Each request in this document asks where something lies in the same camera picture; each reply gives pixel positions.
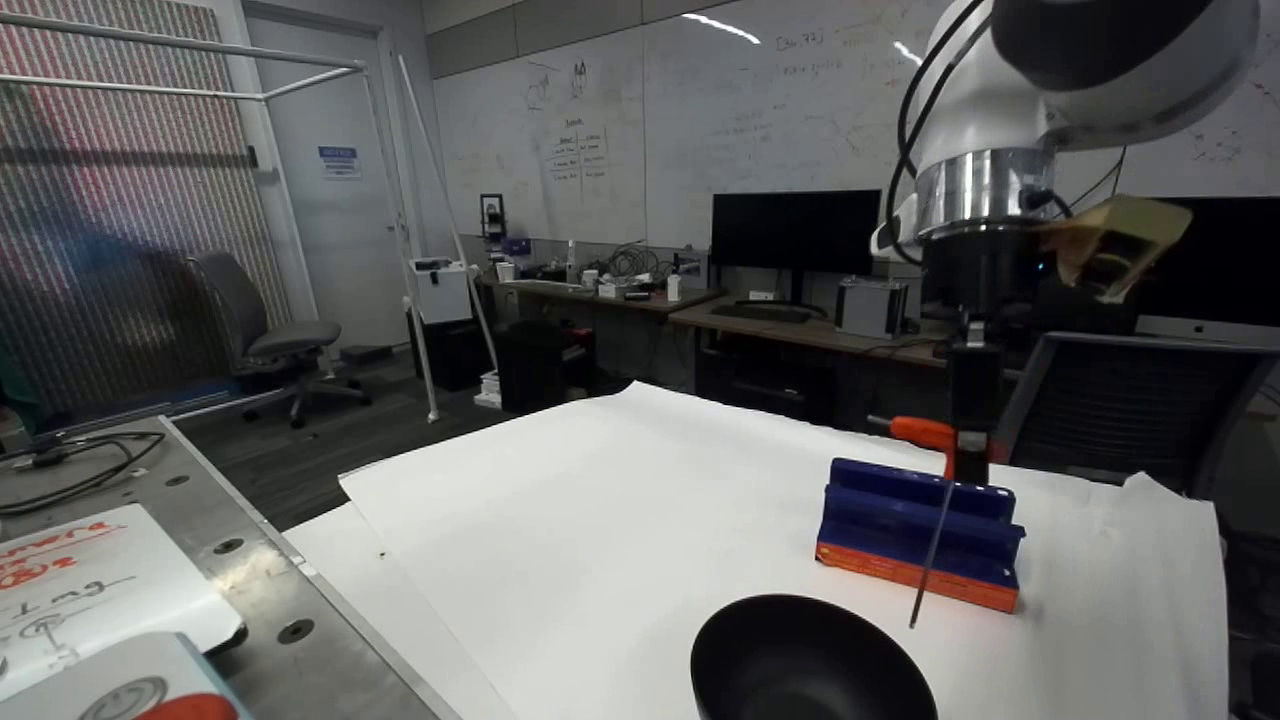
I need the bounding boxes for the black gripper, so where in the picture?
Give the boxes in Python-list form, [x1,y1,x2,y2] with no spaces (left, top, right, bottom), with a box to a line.
[924,232,1041,480]

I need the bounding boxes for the orange handled screwdriver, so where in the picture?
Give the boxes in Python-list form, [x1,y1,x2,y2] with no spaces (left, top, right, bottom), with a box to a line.
[874,417,1023,621]

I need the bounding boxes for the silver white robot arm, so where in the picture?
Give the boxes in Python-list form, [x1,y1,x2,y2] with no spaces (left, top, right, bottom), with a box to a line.
[867,0,1258,484]

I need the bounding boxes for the black bowl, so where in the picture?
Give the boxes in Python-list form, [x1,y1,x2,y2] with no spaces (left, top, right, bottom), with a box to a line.
[688,597,938,720]

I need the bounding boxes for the black mesh chair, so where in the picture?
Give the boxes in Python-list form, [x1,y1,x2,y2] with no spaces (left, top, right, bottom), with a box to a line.
[993,333,1276,499]

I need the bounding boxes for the blue and orange tool holder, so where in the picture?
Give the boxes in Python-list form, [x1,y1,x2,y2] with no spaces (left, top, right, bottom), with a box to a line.
[815,455,1023,610]

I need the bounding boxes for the black computer monitor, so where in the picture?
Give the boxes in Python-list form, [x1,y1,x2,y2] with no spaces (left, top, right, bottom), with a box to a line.
[710,191,879,277]

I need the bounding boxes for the cluttered office desk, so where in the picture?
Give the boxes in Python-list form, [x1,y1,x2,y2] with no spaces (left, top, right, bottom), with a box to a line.
[481,277,948,424]

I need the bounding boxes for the white paper sheet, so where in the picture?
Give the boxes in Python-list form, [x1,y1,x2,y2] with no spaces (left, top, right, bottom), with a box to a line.
[291,384,1229,720]

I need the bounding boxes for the grey office chair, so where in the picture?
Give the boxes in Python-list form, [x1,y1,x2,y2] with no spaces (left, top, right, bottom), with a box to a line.
[188,253,370,428]

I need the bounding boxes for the white round container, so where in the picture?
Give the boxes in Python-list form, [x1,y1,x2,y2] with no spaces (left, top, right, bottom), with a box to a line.
[0,632,255,720]

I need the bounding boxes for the white paper with red writing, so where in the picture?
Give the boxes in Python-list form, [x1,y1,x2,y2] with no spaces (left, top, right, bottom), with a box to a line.
[0,505,242,694]

